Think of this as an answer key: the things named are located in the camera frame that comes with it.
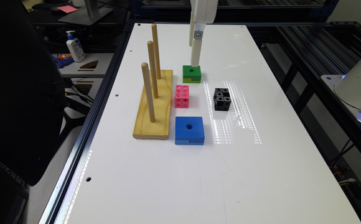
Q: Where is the wooden peg base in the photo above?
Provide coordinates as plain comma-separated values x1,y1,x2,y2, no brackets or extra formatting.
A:
133,70,173,140

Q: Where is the silver monitor stand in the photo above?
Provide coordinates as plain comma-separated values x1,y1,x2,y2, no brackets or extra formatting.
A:
59,0,113,26

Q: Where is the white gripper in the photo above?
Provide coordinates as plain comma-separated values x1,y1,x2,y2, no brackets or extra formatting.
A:
189,0,218,67

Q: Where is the black studded cube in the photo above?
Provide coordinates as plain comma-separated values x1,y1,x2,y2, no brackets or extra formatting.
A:
213,88,232,111

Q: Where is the pink sticky note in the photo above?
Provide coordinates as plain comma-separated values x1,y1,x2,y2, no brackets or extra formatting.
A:
58,5,78,14

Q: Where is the white lotion pump bottle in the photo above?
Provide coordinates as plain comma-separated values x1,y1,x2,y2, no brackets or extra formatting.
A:
66,30,85,62

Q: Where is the pink studded cube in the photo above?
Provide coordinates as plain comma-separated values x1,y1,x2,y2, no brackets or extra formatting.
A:
175,85,189,108

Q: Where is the rear wooden peg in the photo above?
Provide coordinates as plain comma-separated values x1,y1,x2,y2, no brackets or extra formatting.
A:
151,24,161,80

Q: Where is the middle wooden peg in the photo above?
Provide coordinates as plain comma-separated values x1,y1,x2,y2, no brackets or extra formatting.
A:
147,40,158,98

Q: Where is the blue orange tool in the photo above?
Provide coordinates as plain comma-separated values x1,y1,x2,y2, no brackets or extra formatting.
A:
52,54,74,68

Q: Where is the wooden peg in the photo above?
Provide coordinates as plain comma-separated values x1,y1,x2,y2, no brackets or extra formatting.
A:
151,24,161,80
141,62,156,123
147,40,158,98

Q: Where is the blue block with hole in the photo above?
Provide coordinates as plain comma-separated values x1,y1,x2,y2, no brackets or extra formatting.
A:
175,116,205,145

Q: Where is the black office chair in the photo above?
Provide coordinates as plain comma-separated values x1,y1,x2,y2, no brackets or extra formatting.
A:
0,0,66,223

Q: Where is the green block with hole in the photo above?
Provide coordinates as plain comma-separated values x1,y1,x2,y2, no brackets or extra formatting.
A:
183,65,202,83

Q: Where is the front wooden peg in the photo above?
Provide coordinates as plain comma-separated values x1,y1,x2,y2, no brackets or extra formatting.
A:
141,62,156,123

